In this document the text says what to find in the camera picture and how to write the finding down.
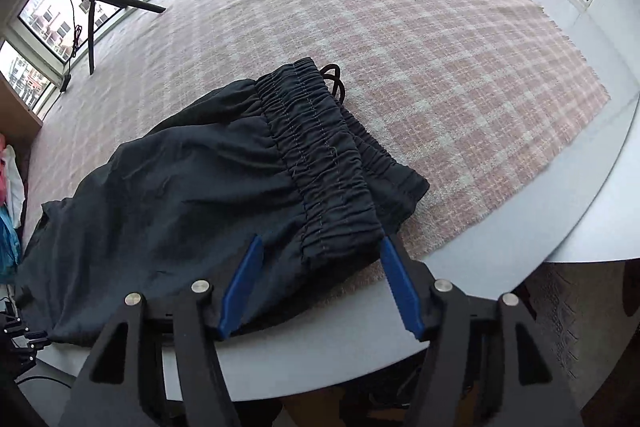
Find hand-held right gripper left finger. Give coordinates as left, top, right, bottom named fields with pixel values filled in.
left=57, top=234, right=265, bottom=427

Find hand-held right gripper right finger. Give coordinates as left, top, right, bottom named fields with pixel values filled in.
left=379, top=234, right=586, bottom=427

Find ring light cable with switch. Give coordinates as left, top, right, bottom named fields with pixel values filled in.
left=59, top=0, right=86, bottom=94

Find pink plaid blanket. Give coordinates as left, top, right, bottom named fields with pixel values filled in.
left=20, top=0, right=612, bottom=288

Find blue jacket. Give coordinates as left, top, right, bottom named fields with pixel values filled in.
left=0, top=204, right=23, bottom=283

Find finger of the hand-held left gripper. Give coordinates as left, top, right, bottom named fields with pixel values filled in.
left=0, top=299, right=51, bottom=378

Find large wooden board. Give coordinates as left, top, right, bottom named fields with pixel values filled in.
left=0, top=77, right=43, bottom=142

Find dark grey drawstring shorts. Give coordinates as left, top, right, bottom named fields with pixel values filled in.
left=14, top=58, right=430, bottom=348

